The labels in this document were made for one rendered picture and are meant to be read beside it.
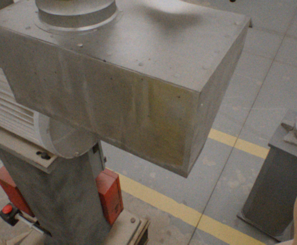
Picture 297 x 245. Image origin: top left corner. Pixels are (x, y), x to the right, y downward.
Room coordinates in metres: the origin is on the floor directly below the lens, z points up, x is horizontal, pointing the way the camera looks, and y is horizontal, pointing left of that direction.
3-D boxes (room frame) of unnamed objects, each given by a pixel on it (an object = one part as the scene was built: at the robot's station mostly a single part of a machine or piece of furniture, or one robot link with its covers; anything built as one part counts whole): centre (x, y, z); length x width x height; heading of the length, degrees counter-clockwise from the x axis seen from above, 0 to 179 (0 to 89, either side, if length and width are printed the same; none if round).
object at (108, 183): (0.75, 0.26, 0.49); 0.25 x 0.12 x 0.37; 60
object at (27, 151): (0.61, 0.34, 1.11); 0.36 x 0.24 x 0.04; 60
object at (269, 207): (0.86, -0.73, 0.35); 0.28 x 0.28 x 0.70; 52
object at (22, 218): (0.59, 0.55, 0.46); 0.25 x 0.07 x 0.08; 60
